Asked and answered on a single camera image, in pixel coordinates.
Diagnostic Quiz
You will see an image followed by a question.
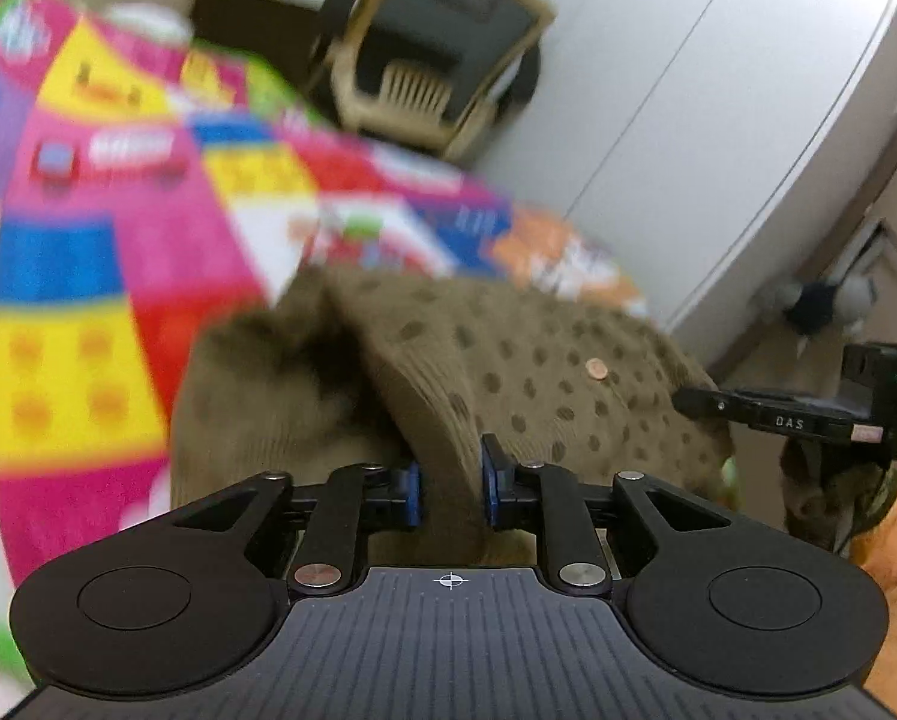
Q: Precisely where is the beige and black chair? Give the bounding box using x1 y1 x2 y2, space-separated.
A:
305 0 562 163

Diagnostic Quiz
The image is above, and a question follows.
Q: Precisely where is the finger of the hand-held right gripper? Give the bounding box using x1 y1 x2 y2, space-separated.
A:
671 387 754 431

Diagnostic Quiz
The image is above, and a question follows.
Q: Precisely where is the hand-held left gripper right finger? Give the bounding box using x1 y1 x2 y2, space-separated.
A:
480 433 731 597

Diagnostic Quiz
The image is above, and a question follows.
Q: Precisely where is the person's right hand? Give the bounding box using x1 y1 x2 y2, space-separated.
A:
780 436 897 557

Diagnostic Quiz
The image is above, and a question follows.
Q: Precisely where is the grey and navy plush toy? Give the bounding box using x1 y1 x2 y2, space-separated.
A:
754 270 878 338

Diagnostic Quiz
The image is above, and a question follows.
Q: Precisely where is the brown dotted knit garment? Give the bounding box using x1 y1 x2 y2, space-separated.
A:
169 264 736 575

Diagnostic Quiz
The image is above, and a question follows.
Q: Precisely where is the colourful printed play mat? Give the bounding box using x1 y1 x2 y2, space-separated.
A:
0 0 648 706

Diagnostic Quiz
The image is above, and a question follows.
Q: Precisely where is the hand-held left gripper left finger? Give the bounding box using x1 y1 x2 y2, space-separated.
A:
172 462 424 600

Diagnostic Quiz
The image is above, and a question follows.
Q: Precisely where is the white wardrobe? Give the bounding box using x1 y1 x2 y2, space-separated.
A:
472 0 897 350

